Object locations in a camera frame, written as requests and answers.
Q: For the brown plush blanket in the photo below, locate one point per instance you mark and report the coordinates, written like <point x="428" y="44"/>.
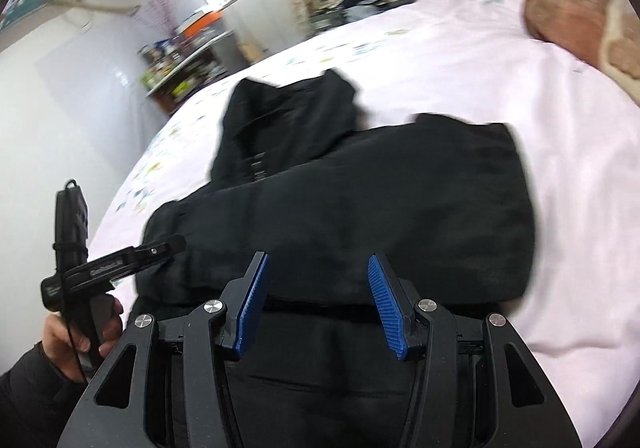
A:
<point x="580" y="13"/>

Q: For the orange plastic box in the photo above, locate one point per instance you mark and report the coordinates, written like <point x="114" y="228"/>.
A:
<point x="200" y="23"/>

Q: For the person's left forearm black sleeve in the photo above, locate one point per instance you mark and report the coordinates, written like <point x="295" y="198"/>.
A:
<point x="30" y="403"/>

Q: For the cluttered storage shelf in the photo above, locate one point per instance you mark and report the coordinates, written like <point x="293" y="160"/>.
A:
<point x="185" y="63"/>

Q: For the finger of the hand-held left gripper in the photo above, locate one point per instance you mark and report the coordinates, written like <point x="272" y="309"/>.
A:
<point x="160" y="248"/>

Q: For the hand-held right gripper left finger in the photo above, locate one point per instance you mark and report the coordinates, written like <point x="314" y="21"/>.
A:
<point x="252" y="298"/>

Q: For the pink floral bed sheet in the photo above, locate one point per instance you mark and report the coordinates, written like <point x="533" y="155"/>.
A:
<point x="450" y="53"/>

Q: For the black padded jacket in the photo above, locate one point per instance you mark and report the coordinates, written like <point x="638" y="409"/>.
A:
<point x="350" y="198"/>

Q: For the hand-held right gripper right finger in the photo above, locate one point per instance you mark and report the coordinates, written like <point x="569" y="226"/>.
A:
<point x="387" y="303"/>

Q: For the white cabinet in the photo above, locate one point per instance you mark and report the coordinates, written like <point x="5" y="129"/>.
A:
<point x="255" y="18"/>

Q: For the person's left hand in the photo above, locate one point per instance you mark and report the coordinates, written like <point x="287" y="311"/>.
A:
<point x="57" y="335"/>

